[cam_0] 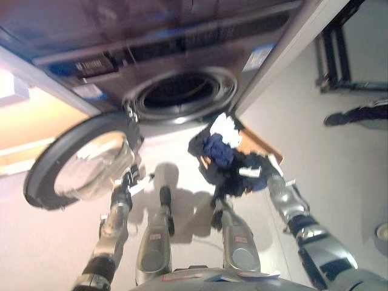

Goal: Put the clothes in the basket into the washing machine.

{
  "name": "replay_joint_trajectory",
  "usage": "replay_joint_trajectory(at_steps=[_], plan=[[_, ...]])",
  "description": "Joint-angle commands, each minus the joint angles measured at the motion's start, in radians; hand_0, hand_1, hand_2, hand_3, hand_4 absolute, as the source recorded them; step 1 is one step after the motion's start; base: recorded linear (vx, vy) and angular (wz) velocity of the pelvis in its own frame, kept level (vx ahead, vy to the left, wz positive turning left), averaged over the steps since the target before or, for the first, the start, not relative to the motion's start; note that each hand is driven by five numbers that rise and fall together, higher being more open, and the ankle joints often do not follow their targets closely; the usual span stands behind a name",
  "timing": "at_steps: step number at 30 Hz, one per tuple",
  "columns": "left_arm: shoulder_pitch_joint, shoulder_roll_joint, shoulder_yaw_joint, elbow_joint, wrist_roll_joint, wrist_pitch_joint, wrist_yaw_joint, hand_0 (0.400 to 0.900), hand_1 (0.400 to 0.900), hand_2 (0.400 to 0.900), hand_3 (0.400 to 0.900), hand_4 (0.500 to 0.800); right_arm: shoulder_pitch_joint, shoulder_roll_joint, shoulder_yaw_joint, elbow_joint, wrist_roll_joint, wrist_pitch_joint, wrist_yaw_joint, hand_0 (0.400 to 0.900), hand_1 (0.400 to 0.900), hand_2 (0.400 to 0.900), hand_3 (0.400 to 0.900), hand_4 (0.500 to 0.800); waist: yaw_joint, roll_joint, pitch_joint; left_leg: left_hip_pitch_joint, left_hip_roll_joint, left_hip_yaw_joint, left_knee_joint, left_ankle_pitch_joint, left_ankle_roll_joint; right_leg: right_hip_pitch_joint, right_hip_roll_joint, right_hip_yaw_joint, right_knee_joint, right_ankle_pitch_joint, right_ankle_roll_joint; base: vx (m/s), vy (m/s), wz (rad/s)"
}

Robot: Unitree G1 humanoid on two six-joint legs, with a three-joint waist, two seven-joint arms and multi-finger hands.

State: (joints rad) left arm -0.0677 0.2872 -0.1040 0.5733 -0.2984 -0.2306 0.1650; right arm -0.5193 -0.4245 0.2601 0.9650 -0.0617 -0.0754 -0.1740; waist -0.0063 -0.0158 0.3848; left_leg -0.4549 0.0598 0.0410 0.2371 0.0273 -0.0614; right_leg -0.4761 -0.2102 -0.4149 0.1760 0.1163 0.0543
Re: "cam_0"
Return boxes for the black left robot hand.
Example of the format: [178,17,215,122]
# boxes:
[120,163,156,196]

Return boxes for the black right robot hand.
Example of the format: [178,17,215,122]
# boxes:
[236,162,275,192]

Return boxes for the black garment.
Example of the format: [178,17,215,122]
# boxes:
[187,130,275,201]

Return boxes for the round washing machine door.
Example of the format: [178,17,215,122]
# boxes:
[23,113,144,210]

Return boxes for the brown wooden laundry basket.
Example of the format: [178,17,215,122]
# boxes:
[197,120,284,179]

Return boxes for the dark grey front-load washing machine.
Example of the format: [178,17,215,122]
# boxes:
[0,0,305,125]

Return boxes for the blue garment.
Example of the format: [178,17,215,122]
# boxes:
[202,133,235,169]

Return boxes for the white cloth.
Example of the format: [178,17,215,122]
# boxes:
[209,112,244,149]

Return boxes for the silver left robot leg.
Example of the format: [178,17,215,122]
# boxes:
[135,186,176,286]

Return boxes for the silver robot leg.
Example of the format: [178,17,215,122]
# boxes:
[135,186,176,286]
[211,193,262,273]

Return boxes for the silver right robot leg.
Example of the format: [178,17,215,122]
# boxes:
[211,193,262,273]

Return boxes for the grey robot torso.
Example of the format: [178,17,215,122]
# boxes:
[129,265,388,291]

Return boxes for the blue energy label sticker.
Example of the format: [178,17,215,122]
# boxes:
[241,43,276,73]

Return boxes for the person's leg with dark shoe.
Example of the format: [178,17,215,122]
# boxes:
[323,98,388,132]

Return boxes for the grey round container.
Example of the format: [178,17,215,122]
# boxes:
[373,222,388,253]

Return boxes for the black metal rack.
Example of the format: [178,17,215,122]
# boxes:
[314,18,388,95]

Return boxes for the white box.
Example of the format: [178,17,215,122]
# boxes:
[0,69,31,107]

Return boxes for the thin white floor cable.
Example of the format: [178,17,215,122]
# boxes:
[181,235,226,253]

